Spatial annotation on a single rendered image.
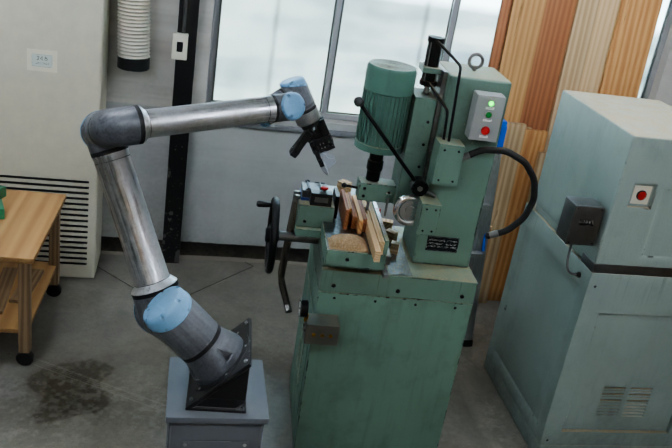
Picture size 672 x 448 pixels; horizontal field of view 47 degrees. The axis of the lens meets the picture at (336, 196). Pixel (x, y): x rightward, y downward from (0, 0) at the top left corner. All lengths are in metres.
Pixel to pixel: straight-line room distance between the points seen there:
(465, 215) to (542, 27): 1.64
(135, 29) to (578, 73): 2.28
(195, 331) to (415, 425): 1.16
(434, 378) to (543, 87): 1.88
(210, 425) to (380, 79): 1.25
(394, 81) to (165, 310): 1.07
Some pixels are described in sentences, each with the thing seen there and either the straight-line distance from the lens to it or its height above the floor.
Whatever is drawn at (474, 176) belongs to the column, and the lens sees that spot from 2.82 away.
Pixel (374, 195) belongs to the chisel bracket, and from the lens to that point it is 2.86.
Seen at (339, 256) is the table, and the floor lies 0.88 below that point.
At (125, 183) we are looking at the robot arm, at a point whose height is 1.12.
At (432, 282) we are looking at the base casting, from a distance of 2.84.
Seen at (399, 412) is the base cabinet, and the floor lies 0.21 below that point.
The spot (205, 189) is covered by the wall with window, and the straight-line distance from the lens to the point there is 4.27.
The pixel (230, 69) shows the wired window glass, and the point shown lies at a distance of 4.14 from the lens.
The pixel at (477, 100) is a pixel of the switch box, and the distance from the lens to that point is 2.67.
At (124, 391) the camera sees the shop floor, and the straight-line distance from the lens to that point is 3.43.
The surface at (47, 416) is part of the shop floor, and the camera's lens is 3.32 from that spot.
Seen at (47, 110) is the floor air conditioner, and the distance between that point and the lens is 3.88.
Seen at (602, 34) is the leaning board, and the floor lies 1.52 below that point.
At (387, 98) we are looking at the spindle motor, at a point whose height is 1.41.
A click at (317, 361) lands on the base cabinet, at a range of 2.96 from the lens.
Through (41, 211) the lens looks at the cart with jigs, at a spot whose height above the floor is 0.53.
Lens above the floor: 2.08
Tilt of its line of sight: 22 degrees down
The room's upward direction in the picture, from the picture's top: 9 degrees clockwise
